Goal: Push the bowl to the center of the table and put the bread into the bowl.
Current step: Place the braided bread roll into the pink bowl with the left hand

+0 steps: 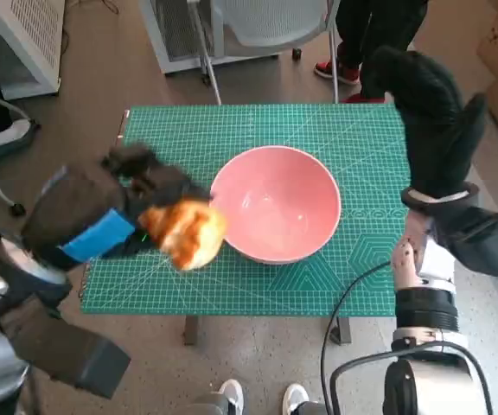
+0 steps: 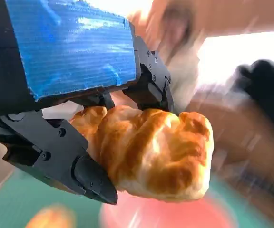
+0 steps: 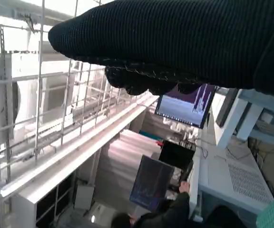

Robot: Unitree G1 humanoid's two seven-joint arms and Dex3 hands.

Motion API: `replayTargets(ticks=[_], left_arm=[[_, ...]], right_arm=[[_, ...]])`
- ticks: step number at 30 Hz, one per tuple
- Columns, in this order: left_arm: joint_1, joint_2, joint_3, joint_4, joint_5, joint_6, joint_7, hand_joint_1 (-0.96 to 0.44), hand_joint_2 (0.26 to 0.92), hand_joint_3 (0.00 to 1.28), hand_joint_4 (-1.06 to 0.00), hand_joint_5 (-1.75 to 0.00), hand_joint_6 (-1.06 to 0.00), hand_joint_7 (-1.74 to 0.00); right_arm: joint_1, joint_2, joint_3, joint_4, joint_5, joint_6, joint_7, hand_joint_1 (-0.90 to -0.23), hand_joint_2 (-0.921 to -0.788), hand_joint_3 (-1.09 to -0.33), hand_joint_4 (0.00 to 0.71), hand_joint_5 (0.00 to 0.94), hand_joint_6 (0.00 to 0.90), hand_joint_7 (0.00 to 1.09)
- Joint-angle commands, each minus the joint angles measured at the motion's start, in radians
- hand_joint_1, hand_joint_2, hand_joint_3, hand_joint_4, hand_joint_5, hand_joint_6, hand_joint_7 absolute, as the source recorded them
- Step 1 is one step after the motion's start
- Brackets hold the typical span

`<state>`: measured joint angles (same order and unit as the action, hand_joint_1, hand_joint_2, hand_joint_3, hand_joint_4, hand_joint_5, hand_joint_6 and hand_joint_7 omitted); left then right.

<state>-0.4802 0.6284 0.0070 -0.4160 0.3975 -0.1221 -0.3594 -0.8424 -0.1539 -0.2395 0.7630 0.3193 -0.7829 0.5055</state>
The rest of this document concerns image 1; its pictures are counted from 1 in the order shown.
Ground green cutting mat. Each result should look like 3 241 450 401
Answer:
79 102 410 317

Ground dark metal table leg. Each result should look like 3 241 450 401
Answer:
330 316 353 346
183 316 199 346

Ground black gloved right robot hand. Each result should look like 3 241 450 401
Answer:
359 45 490 200

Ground striped rectangular toy bread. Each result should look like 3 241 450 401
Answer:
138 197 228 272

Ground grey mesh chair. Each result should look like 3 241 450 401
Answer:
190 0 343 107

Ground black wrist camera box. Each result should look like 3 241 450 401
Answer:
0 293 132 399
432 205 498 278

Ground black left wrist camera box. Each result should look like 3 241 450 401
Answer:
0 293 132 399

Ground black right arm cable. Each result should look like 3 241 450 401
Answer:
320 258 495 415

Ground white shoe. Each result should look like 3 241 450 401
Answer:
282 382 310 415
217 379 245 415

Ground pink bowl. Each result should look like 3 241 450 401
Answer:
209 145 343 265

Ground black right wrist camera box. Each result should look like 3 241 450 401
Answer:
432 205 498 278

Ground grey wheeled chair base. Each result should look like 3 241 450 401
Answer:
0 84 42 217

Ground white perforated metal rack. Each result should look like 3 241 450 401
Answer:
0 0 67 101

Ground person with white shoe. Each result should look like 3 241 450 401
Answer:
0 25 32 152

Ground person with red shoes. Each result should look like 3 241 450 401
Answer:
313 0 430 105

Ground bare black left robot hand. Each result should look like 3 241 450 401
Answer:
22 144 214 271

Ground white perforated cabinet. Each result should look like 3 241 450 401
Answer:
138 0 283 75

